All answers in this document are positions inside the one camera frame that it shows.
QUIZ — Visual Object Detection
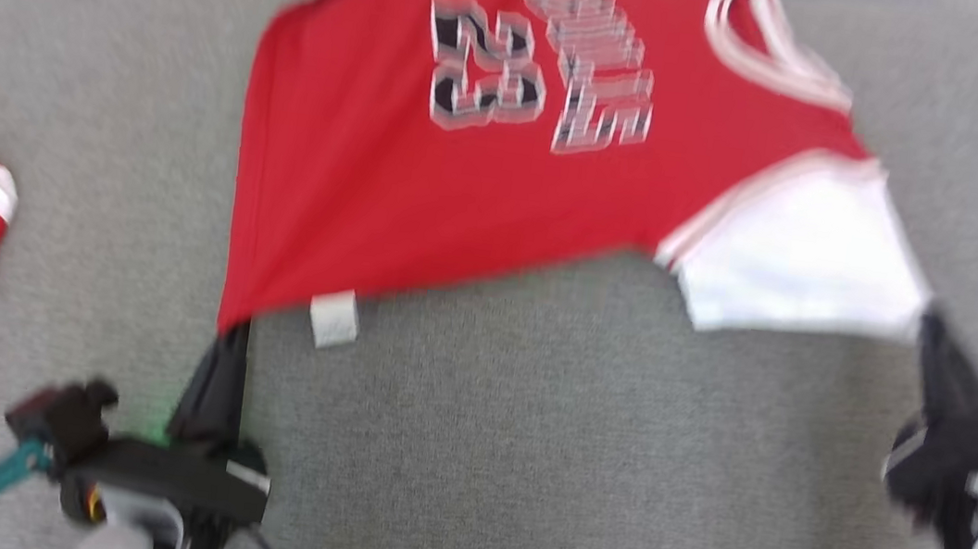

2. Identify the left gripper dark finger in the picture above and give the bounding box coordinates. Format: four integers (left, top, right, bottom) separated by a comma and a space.
166, 331, 226, 448
208, 320, 255, 450

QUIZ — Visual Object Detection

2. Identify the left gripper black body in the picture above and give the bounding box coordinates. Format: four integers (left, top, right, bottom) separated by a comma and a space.
58, 417, 280, 530

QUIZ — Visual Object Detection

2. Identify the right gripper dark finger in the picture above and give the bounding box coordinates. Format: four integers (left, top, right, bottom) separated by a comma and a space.
907, 305, 978, 430

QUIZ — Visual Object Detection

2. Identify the red basketball jersey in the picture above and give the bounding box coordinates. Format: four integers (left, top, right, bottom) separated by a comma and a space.
215, 0, 969, 423

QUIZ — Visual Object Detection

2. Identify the grey fabric sofa seat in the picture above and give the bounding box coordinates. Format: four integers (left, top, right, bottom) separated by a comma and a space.
0, 0, 978, 549

